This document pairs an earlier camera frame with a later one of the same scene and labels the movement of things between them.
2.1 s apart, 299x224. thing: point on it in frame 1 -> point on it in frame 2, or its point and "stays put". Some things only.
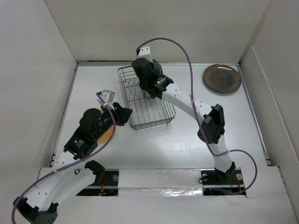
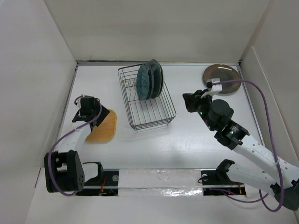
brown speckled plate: (222, 78) stays put
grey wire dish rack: (146, 113) stays put
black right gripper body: (142, 86) -> (203, 108)
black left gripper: (121, 114) -> (103, 113)
